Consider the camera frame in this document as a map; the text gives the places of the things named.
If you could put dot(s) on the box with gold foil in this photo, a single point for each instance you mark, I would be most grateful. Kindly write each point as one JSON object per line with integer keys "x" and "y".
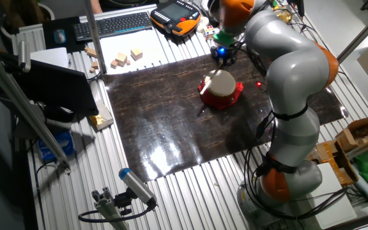
{"x": 102, "y": 116}

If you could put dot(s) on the bare person forearm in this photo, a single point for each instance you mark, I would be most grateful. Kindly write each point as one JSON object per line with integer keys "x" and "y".
{"x": 96, "y": 5}

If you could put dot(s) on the open cardboard box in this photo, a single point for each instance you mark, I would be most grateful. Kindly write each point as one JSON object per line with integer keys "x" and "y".
{"x": 359, "y": 132}

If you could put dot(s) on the gold foil item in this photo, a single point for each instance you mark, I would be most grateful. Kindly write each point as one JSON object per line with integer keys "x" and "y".
{"x": 284, "y": 17}

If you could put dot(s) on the white figurine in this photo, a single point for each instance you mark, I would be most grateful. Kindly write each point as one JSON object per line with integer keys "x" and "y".
{"x": 203, "y": 24}

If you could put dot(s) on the black computer keyboard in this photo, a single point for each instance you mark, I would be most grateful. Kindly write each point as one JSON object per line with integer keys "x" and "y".
{"x": 113, "y": 25}

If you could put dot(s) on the black monitor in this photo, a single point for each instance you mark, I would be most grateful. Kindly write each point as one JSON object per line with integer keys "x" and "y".
{"x": 56, "y": 86}

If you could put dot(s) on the slanted aluminium frame bar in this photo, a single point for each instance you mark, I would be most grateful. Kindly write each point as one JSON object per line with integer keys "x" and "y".
{"x": 27, "y": 108}

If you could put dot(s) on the aluminium frame post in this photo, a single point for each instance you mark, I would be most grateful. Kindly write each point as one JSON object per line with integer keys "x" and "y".
{"x": 93, "y": 32}
{"x": 363, "y": 32}

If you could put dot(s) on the small wooden block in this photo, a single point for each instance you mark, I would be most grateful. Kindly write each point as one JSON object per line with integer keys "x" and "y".
{"x": 95, "y": 64}
{"x": 114, "y": 64}

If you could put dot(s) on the red drum with white head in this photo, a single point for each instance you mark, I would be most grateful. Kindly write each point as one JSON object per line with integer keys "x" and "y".
{"x": 222, "y": 86}

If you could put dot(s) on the black camera clamp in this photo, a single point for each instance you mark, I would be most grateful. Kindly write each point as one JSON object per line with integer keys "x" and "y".
{"x": 124, "y": 201}

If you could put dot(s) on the dark marble pattern mat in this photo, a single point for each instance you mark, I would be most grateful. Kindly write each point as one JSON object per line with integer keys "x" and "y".
{"x": 158, "y": 127}

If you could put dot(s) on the black hand tool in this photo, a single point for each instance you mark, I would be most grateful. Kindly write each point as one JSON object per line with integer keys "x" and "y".
{"x": 296, "y": 7}

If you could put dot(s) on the blue tissue pack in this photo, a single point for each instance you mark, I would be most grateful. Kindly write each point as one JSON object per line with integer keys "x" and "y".
{"x": 56, "y": 147}

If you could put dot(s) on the grey computer mouse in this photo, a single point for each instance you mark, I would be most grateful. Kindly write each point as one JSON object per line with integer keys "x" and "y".
{"x": 59, "y": 36}

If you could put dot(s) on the pale wooden drumstick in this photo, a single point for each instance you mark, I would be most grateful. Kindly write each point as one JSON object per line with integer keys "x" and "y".
{"x": 210, "y": 79}

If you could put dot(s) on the large wooden cube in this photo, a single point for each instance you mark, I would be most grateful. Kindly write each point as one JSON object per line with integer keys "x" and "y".
{"x": 136, "y": 54}

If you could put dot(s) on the grey rolled sheet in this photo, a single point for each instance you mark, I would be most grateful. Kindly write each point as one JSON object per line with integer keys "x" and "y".
{"x": 366, "y": 190}

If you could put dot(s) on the flat wooden block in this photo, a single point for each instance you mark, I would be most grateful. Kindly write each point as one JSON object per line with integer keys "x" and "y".
{"x": 91, "y": 52}

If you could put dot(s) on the white paper sheet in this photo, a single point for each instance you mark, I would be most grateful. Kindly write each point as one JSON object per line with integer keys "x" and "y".
{"x": 152, "y": 44}

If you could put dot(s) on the orange and black teach pendant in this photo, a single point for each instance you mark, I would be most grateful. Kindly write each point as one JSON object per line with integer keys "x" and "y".
{"x": 174, "y": 14}

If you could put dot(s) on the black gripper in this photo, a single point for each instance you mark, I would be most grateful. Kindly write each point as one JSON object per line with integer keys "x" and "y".
{"x": 222, "y": 51}

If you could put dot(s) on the colourful puzzle cube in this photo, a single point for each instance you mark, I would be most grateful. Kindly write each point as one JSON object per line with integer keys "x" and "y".
{"x": 211, "y": 32}

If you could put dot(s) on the medium wooden block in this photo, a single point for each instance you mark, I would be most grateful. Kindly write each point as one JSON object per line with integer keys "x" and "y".
{"x": 121, "y": 59}

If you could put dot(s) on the black mouse pad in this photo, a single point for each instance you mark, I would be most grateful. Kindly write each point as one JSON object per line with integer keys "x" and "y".
{"x": 48, "y": 28}

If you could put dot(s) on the silver camera with blue cap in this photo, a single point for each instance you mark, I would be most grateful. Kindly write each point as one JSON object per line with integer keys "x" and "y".
{"x": 136, "y": 185}

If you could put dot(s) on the brown cardboard box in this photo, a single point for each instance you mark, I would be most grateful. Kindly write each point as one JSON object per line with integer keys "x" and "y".
{"x": 329, "y": 156}

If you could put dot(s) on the short aluminium profile bracket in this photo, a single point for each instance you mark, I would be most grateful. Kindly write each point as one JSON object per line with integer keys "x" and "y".
{"x": 107, "y": 207}

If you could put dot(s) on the aluminium profile bar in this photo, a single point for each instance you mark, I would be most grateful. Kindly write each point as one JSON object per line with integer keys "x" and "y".
{"x": 366, "y": 145}

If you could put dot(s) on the silver cylinder camera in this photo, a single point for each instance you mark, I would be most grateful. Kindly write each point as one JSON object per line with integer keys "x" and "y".
{"x": 24, "y": 56}

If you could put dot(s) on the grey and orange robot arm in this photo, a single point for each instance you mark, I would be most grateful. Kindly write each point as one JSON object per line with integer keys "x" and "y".
{"x": 295, "y": 70}

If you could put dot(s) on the white flat box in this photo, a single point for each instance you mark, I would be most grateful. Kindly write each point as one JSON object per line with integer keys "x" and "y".
{"x": 334, "y": 201}

